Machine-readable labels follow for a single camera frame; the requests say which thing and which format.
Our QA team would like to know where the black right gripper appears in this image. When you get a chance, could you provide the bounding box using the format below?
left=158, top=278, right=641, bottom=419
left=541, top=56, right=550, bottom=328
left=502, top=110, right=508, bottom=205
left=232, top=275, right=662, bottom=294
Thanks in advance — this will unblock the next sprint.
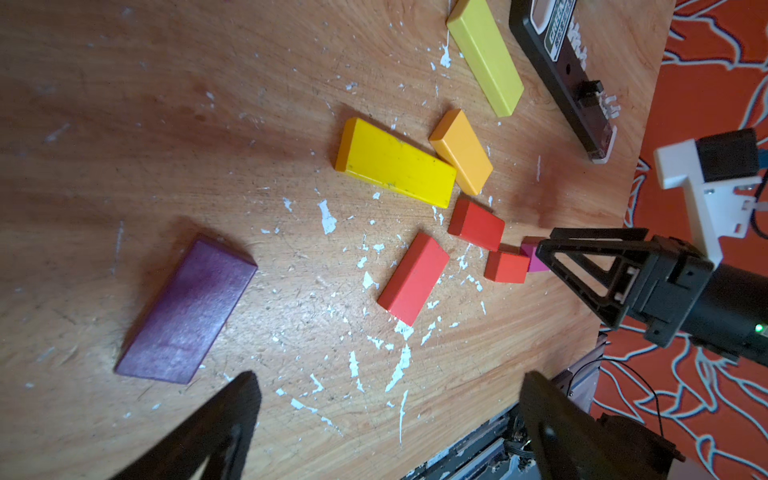
left=535, top=228, right=715, bottom=347

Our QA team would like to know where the orange block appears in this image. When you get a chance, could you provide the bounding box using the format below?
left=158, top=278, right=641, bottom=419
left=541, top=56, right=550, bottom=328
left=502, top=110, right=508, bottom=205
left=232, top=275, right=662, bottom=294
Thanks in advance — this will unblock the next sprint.
left=429, top=109, right=493, bottom=196

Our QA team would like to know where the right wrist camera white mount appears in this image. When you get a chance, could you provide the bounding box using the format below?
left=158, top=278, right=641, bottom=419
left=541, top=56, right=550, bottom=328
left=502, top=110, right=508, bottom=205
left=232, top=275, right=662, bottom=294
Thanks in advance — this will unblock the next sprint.
left=654, top=128, right=767, bottom=266

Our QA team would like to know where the small red block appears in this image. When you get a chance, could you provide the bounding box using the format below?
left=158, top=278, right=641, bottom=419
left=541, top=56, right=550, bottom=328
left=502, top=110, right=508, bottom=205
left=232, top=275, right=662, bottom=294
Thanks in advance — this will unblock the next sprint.
left=448, top=198, right=506, bottom=252

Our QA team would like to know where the bright yellow block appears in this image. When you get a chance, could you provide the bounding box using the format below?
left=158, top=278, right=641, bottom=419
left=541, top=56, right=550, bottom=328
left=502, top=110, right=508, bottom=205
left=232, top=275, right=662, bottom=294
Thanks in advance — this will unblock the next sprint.
left=335, top=118, right=457, bottom=208

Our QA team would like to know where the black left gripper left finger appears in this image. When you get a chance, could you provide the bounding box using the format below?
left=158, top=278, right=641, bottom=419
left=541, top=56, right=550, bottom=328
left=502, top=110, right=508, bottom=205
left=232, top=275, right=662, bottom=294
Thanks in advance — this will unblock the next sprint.
left=114, top=371, right=262, bottom=479

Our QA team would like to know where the small magenta block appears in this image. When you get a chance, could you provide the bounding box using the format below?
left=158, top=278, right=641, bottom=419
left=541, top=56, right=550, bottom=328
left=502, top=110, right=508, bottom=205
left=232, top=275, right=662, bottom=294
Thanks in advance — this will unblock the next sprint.
left=520, top=236, right=549, bottom=273

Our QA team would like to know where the lime yellow long block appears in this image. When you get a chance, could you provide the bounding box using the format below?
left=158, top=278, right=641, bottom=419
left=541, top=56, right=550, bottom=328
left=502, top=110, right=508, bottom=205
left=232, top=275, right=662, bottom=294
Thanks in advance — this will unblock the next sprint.
left=446, top=0, right=524, bottom=118

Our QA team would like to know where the dark purple block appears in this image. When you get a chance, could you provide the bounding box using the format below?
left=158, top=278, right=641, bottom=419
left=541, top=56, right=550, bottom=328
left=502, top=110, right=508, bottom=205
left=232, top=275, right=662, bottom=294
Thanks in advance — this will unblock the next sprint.
left=114, top=236, right=258, bottom=385

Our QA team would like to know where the long red block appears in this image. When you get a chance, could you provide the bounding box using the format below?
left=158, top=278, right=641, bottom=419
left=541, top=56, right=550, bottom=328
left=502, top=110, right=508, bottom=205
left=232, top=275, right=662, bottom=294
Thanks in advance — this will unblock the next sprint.
left=377, top=232, right=450, bottom=326

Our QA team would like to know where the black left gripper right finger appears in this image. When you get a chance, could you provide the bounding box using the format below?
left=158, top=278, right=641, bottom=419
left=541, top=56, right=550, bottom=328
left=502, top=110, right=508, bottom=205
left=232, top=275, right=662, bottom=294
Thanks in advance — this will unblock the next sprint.
left=519, top=371, right=660, bottom=479

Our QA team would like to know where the red cube block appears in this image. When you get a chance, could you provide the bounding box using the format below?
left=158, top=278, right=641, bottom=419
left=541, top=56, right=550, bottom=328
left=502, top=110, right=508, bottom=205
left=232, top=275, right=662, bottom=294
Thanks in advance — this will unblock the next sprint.
left=484, top=251, right=530, bottom=284

